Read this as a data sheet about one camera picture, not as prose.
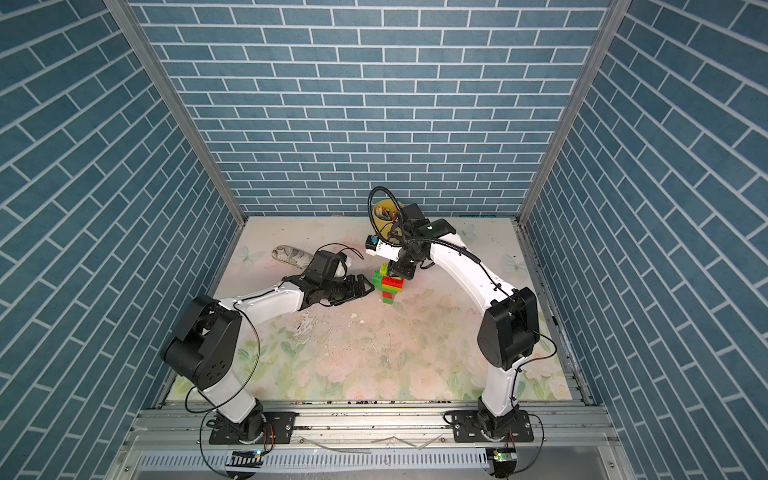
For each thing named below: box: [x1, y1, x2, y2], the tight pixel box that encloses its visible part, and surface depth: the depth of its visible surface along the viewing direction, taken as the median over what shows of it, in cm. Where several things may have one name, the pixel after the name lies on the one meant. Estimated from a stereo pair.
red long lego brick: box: [382, 276, 405, 289], surface depth 88 cm
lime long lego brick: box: [372, 263, 388, 291], surface depth 90 cm
